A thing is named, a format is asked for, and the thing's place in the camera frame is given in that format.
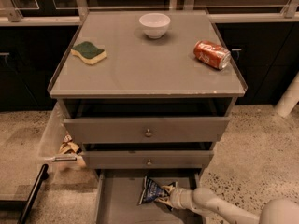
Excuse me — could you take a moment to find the crumpled snack wrapper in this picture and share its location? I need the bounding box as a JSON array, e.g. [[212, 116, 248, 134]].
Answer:
[[59, 134, 82, 154]]

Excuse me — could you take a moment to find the grey bottom drawer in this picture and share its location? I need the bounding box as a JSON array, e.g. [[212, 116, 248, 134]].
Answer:
[[94, 169, 206, 224]]

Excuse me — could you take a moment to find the green yellow sponge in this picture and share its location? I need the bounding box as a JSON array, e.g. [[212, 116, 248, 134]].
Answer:
[[71, 41, 107, 65]]

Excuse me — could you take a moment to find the white ceramic bowl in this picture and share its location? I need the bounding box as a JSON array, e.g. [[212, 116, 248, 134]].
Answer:
[[139, 13, 171, 39]]

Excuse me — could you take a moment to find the black bar handle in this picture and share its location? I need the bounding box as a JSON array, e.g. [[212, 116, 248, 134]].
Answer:
[[17, 164, 49, 224]]

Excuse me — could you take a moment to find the grey drawer cabinet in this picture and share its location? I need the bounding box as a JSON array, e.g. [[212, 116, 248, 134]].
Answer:
[[47, 10, 249, 224]]

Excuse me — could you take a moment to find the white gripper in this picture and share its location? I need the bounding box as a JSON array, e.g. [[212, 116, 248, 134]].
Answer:
[[158, 185, 194, 211]]

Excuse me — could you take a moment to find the metal railing frame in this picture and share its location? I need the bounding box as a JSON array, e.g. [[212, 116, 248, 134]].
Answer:
[[0, 0, 299, 25]]

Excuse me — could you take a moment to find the grey middle drawer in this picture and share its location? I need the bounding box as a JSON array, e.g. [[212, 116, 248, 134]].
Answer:
[[82, 150, 214, 169]]

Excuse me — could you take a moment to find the red soda can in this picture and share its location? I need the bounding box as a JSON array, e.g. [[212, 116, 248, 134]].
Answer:
[[193, 40, 231, 70]]

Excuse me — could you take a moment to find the grey drawer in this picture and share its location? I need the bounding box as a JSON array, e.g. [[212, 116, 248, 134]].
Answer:
[[82, 150, 214, 169], [94, 169, 206, 224], [64, 117, 229, 144]]

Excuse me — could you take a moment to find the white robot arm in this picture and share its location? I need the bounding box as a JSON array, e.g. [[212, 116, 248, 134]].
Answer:
[[171, 78, 299, 224]]

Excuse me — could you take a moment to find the clear plastic bin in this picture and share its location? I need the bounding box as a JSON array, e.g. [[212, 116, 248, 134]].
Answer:
[[38, 104, 86, 171]]

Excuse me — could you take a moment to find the blue chip bag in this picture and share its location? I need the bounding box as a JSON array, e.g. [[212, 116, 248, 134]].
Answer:
[[138, 176, 178, 204]]

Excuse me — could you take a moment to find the grey top drawer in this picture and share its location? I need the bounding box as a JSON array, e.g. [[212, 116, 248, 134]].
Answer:
[[64, 117, 229, 144]]

